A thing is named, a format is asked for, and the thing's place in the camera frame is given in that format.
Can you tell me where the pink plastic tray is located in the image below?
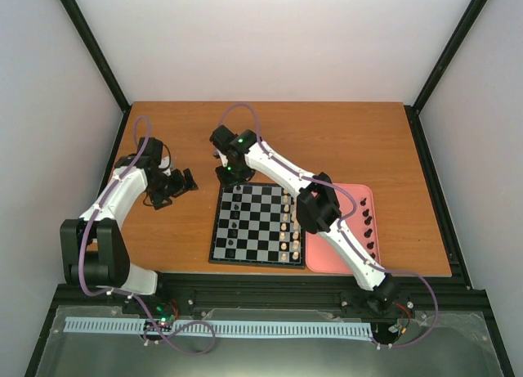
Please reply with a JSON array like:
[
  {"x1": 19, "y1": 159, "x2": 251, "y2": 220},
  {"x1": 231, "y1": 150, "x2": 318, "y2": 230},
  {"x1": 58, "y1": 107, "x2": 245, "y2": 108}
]
[{"x1": 304, "y1": 182, "x2": 382, "y2": 276}]

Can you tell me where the light blue cable duct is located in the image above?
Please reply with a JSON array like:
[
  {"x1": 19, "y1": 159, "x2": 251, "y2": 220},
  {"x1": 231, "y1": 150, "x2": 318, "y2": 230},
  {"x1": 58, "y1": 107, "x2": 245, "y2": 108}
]
[{"x1": 63, "y1": 316, "x2": 372, "y2": 341}]

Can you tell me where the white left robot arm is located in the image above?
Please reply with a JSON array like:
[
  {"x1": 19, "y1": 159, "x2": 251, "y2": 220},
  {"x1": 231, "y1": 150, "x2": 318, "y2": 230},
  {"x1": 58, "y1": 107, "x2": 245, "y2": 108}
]
[{"x1": 60, "y1": 137, "x2": 198, "y2": 314}]

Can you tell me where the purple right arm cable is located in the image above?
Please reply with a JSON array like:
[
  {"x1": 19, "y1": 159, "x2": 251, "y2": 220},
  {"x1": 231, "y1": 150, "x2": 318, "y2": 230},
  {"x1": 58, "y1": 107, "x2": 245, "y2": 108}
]
[{"x1": 218, "y1": 102, "x2": 440, "y2": 350}]

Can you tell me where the black and white chessboard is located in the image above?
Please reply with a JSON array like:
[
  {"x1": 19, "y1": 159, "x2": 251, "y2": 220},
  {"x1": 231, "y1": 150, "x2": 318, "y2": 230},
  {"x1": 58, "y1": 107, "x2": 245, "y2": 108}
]
[{"x1": 208, "y1": 182, "x2": 306, "y2": 269}]

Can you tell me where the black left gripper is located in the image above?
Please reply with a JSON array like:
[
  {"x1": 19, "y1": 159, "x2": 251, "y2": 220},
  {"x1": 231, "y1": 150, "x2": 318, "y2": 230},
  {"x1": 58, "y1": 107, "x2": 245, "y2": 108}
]
[{"x1": 148, "y1": 168, "x2": 198, "y2": 210}]

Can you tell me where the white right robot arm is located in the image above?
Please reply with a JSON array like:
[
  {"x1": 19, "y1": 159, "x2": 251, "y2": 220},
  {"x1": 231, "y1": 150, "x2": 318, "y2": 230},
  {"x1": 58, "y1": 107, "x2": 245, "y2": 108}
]
[{"x1": 209, "y1": 125, "x2": 400, "y2": 314}]

